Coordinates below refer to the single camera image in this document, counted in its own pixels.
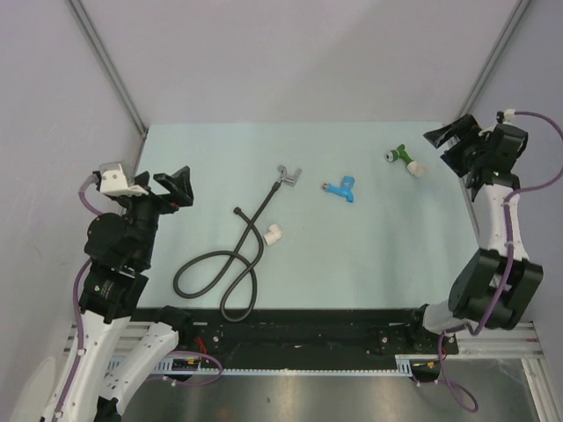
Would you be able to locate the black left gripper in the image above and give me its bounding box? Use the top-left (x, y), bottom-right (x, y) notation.
top-left (118, 165), bottom-right (194, 265)

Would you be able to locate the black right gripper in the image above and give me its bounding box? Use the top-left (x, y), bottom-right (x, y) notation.
top-left (424, 114), bottom-right (489, 178)

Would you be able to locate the grey flexible metal hose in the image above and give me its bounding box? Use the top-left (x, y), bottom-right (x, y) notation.
top-left (173, 173), bottom-right (285, 323)

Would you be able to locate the chrome metal faucet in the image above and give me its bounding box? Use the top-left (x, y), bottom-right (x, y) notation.
top-left (277, 165), bottom-right (302, 186)

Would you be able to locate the blue plastic faucet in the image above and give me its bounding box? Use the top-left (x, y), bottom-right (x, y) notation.
top-left (322, 176), bottom-right (355, 203)

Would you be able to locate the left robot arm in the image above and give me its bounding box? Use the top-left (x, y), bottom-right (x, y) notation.
top-left (39, 162), bottom-right (194, 421)

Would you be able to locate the green faucet with white elbow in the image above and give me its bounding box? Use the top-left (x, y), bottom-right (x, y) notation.
top-left (384, 144), bottom-right (428, 178)

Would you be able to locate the white pipe elbow fitting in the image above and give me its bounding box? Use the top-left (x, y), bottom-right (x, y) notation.
top-left (263, 223), bottom-right (282, 246)

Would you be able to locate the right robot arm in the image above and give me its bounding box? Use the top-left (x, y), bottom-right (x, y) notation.
top-left (406, 109), bottom-right (544, 353)

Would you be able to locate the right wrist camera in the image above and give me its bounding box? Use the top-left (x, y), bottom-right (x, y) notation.
top-left (496, 108), bottom-right (516, 124)

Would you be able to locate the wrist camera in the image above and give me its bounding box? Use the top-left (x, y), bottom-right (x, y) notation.
top-left (93, 162), bottom-right (149, 198)
top-left (496, 108), bottom-right (516, 124)

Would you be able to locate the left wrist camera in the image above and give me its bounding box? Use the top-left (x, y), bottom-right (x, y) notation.
top-left (93, 162), bottom-right (149, 198)

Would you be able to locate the right aluminium frame post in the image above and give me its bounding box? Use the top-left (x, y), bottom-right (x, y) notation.
top-left (441, 1), bottom-right (542, 123)

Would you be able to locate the aluminium frame post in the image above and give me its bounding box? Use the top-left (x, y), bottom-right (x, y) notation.
top-left (64, 0), bottom-right (148, 141)
top-left (441, 1), bottom-right (542, 123)

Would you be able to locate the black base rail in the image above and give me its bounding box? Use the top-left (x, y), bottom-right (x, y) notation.
top-left (131, 307), bottom-right (461, 358)

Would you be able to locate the left aluminium frame post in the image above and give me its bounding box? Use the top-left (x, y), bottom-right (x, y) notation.
top-left (64, 0), bottom-right (148, 141)

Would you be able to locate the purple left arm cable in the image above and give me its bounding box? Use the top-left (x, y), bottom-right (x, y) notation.
top-left (55, 173), bottom-right (102, 414)

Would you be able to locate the slotted cable duct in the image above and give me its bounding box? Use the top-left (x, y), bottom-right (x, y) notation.
top-left (105, 355), bottom-right (414, 377)

